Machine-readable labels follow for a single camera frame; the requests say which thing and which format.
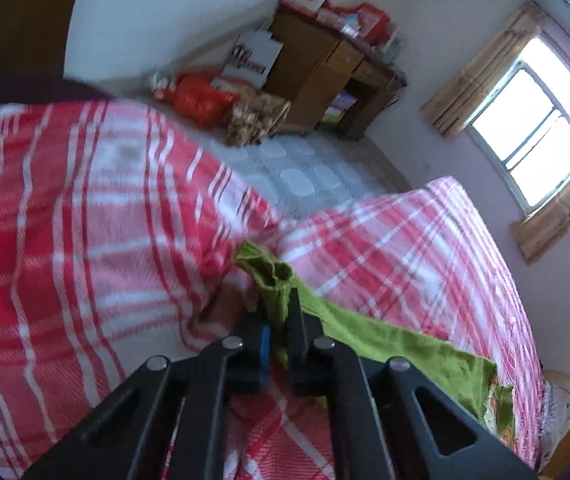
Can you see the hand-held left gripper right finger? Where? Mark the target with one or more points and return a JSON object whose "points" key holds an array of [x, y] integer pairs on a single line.
{"points": [[297, 355]]}

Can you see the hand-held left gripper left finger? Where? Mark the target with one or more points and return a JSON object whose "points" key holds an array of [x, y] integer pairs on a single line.
{"points": [[265, 349]]}

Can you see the green knit sweater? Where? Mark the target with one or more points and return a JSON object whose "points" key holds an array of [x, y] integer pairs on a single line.
{"points": [[415, 360]]}

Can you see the red plaid bed sheet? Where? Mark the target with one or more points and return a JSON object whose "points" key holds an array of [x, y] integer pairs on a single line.
{"points": [[90, 210]]}

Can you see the tan woven basket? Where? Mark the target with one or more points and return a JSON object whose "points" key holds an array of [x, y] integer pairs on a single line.
{"points": [[255, 117]]}

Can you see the orange plastic bag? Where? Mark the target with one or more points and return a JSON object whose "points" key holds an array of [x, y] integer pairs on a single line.
{"points": [[200, 100]]}

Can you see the brown wooden desk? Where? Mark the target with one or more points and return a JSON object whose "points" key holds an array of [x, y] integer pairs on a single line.
{"points": [[315, 85]]}

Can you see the beige curtain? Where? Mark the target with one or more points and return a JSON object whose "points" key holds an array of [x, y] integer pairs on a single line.
{"points": [[480, 70], [545, 230]]}

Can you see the brown wooden door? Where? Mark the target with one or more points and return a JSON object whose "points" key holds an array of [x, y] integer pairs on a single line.
{"points": [[15, 35]]}

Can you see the window with white frame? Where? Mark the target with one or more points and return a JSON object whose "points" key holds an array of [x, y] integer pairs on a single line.
{"points": [[525, 120]]}

